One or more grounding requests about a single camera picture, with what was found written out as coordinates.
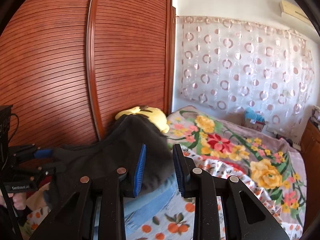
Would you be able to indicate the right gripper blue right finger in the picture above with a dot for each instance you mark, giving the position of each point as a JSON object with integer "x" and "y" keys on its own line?
{"x": 183, "y": 168}

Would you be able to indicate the folded blue jeans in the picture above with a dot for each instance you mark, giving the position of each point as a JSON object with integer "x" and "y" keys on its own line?
{"x": 139, "y": 210}

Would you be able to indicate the wooden cabinet counter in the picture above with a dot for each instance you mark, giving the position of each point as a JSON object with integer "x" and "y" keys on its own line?
{"x": 310, "y": 152}

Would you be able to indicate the white wall air conditioner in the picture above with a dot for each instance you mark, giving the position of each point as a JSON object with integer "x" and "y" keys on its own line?
{"x": 294, "y": 11}

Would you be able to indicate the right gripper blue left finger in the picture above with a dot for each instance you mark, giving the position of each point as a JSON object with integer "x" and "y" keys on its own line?
{"x": 135, "y": 172}

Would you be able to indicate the black pants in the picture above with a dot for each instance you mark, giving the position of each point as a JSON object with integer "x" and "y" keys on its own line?
{"x": 117, "y": 150}

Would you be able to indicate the person's left hand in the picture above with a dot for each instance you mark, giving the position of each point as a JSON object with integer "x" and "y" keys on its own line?
{"x": 19, "y": 200}

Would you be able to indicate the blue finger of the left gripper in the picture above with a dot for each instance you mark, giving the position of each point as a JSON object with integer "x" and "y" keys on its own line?
{"x": 55, "y": 167}
{"x": 43, "y": 153}

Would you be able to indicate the pink circle pattern curtain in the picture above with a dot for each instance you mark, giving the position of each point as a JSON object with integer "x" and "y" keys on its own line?
{"x": 231, "y": 66}

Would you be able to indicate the box with blue cloth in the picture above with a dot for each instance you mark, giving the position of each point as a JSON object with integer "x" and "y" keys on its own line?
{"x": 253, "y": 120}

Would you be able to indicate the orange print bed sheet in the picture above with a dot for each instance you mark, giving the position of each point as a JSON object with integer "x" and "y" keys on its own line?
{"x": 175, "y": 217}

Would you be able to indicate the yellow plush toy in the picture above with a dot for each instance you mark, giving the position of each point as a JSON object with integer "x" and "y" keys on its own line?
{"x": 154, "y": 115}

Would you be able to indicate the stack of books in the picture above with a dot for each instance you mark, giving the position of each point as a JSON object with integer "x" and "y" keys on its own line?
{"x": 316, "y": 114}

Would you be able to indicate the floral pink blanket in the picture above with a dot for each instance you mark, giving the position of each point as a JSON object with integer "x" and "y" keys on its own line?
{"x": 203, "y": 134}

